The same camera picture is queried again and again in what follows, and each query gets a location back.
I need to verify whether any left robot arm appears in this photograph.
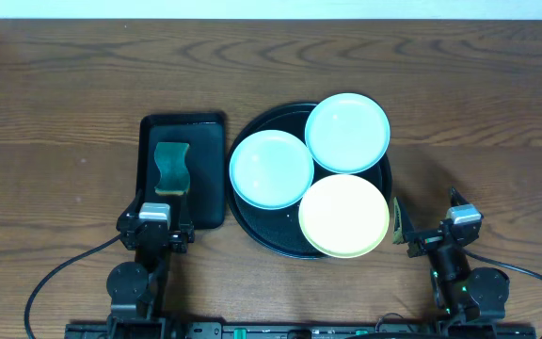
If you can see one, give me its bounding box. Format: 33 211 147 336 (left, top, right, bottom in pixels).
106 191 195 338

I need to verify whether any yellow plate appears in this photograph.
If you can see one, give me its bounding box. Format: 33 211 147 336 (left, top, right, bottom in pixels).
298 174 390 259

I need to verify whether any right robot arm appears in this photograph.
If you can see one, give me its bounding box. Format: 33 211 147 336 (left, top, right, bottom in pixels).
392 188 510 324

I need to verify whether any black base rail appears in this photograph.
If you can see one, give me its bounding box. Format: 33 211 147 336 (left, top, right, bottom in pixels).
63 320 538 339

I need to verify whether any round black tray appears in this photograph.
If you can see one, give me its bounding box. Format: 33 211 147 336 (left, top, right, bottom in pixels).
225 102 393 261

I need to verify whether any rectangular black tray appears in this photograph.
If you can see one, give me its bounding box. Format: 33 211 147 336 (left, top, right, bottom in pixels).
135 111 226 230

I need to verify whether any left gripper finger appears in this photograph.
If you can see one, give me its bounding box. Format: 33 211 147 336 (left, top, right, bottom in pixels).
124 189 144 218
178 193 191 231

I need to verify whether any green yellow sponge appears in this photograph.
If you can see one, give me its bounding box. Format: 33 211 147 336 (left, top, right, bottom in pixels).
154 142 191 196

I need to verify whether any light blue plate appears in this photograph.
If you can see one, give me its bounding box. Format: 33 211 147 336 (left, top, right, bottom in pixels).
229 130 314 210
304 93 391 174

